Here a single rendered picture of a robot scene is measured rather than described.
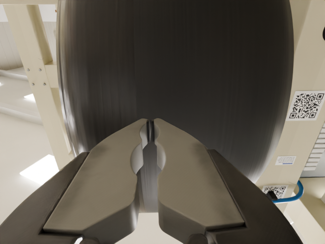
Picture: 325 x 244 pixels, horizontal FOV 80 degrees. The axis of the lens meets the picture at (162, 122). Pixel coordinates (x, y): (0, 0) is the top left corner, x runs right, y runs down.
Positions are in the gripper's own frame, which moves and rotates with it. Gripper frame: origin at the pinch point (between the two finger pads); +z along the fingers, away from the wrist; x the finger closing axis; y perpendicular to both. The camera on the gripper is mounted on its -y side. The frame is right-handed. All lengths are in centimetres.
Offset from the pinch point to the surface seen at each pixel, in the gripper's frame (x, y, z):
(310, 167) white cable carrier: 44, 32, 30
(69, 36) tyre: -9.1, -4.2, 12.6
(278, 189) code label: 36, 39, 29
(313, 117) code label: 37.7, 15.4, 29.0
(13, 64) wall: -798, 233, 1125
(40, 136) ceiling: -290, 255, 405
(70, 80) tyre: -9.5, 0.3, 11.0
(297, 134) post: 35, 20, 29
